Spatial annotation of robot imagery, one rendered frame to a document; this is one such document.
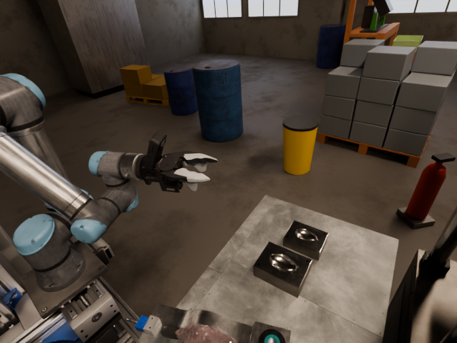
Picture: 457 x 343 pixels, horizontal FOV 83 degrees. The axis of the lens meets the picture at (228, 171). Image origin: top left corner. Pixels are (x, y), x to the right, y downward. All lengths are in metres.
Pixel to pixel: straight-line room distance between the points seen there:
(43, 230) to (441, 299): 1.44
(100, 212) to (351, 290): 0.98
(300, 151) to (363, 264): 1.84
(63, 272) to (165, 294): 1.23
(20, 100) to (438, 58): 3.57
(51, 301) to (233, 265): 0.69
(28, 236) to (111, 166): 0.36
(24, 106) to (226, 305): 0.95
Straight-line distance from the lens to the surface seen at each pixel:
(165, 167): 0.69
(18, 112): 0.90
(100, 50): 7.10
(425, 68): 3.73
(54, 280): 1.09
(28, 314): 1.25
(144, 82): 6.00
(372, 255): 1.39
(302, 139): 2.89
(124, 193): 0.82
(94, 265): 1.12
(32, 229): 1.02
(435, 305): 1.36
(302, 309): 1.16
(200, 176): 0.64
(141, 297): 2.25
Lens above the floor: 1.82
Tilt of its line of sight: 34 degrees down
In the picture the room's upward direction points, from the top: 5 degrees counter-clockwise
